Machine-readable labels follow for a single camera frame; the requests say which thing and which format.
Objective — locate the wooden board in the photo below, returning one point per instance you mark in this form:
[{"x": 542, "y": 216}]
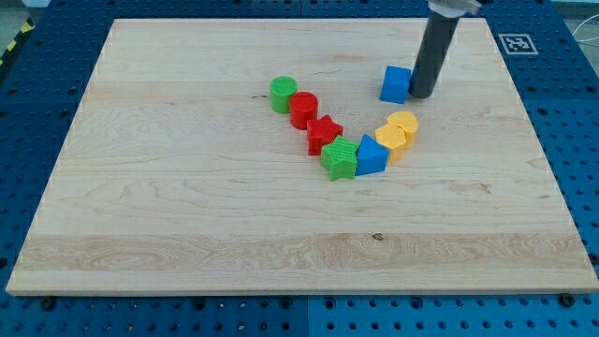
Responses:
[{"x": 178, "y": 179}]

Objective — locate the white fiducial marker tag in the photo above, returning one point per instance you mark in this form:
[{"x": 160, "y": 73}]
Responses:
[{"x": 517, "y": 44}]

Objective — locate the yellow hexagon block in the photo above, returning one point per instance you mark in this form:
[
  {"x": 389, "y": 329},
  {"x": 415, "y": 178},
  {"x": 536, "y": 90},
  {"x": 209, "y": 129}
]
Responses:
[{"x": 393, "y": 139}]

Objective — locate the red cylinder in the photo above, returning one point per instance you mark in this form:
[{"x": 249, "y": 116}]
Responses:
[{"x": 303, "y": 107}]

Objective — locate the yellow black hazard tape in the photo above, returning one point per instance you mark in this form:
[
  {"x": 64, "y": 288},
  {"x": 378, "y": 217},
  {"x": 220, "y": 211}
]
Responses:
[{"x": 16, "y": 44}]

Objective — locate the green cylinder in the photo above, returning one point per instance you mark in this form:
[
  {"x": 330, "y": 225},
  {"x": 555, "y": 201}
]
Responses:
[{"x": 281, "y": 90}]

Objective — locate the green star block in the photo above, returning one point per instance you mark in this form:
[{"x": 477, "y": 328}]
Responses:
[{"x": 339, "y": 158}]

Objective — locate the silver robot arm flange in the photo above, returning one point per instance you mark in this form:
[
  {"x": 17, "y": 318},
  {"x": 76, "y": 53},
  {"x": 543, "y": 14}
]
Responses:
[{"x": 454, "y": 8}]

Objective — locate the yellow heart block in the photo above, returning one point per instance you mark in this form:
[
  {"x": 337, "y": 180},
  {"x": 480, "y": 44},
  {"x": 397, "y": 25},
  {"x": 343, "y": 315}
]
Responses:
[{"x": 407, "y": 122}]

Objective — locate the blue triangle block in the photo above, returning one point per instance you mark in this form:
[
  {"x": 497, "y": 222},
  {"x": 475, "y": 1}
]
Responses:
[{"x": 371, "y": 156}]

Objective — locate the blue cube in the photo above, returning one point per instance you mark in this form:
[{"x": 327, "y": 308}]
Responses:
[{"x": 396, "y": 84}]

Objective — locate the red star block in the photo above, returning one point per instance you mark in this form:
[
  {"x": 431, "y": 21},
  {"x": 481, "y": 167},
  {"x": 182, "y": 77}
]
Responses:
[{"x": 321, "y": 132}]

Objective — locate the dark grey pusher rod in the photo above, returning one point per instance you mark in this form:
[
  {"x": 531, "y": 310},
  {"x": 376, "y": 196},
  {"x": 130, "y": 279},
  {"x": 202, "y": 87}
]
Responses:
[{"x": 434, "y": 45}]

